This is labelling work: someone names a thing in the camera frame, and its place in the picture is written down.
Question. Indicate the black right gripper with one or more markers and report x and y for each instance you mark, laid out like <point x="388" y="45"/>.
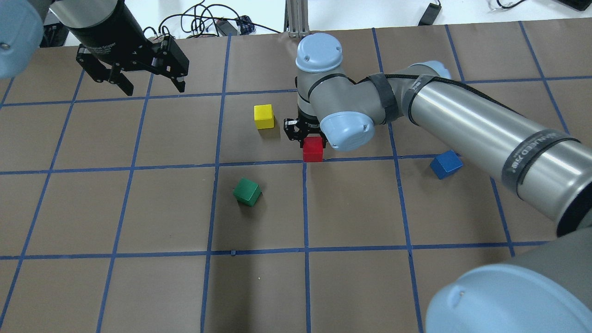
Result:
<point x="293" y="131"/>

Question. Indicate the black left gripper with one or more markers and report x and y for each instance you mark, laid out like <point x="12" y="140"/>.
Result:
<point x="107" y="33"/>

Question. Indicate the red wooden block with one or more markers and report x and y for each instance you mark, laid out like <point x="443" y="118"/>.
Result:
<point x="313" y="149"/>

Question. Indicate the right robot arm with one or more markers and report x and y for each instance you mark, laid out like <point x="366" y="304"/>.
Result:
<point x="545" y="290"/>

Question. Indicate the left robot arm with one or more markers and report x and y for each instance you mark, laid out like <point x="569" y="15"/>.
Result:
<point x="22" y="26"/>

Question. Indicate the yellow wooden block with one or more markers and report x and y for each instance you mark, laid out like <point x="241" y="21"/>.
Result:
<point x="263" y="116"/>

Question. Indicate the green wooden block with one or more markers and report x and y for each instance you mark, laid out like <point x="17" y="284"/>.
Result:
<point x="247" y="192"/>

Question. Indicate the blue wooden block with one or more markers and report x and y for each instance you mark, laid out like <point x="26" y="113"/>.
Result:
<point x="446" y="164"/>

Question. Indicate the black power adapter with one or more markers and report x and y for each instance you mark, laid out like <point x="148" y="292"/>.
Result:
<point x="430" y="14"/>

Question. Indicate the aluminium frame post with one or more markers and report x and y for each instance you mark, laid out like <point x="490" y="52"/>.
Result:
<point x="296" y="18"/>

